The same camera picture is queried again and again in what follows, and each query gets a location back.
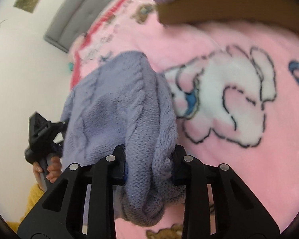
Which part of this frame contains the purple knit hooded cardigan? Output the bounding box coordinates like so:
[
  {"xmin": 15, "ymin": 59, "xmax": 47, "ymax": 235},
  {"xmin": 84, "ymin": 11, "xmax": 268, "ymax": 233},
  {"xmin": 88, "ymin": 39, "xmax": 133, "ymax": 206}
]
[{"xmin": 61, "ymin": 51, "xmax": 185, "ymax": 227}]

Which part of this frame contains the yellow sleeve forearm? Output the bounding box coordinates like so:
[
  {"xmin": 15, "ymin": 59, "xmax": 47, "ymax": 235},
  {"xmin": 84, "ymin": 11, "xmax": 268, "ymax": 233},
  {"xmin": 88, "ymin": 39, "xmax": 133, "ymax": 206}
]
[{"xmin": 6, "ymin": 183, "xmax": 44, "ymax": 233}]

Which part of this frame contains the person's left hand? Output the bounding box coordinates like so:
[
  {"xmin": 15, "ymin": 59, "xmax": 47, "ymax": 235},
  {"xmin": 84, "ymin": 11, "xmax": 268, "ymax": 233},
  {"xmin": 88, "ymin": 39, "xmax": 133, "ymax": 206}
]
[{"xmin": 33, "ymin": 156, "xmax": 62, "ymax": 191}]

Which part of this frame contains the teal small toy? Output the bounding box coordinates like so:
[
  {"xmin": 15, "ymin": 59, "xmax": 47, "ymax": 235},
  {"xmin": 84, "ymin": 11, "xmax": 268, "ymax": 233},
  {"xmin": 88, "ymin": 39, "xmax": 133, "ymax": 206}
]
[{"xmin": 67, "ymin": 62, "xmax": 74, "ymax": 72}]

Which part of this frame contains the pink cartoon fleece blanket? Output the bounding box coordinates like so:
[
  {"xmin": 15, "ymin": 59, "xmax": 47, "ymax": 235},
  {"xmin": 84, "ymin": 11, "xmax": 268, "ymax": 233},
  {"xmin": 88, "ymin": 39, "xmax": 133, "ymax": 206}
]
[{"xmin": 70, "ymin": 0, "xmax": 299, "ymax": 238}]

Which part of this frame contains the grey upholstered headboard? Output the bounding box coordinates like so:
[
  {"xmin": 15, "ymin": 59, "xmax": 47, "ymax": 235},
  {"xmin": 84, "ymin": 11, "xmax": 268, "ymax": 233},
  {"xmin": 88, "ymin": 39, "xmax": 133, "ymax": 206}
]
[{"xmin": 43, "ymin": 0, "xmax": 112, "ymax": 53}]

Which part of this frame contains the brown folded garment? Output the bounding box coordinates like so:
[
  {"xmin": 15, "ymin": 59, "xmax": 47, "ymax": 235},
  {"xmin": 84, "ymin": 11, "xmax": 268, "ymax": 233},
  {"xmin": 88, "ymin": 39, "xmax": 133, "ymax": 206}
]
[{"xmin": 156, "ymin": 0, "xmax": 299, "ymax": 33}]

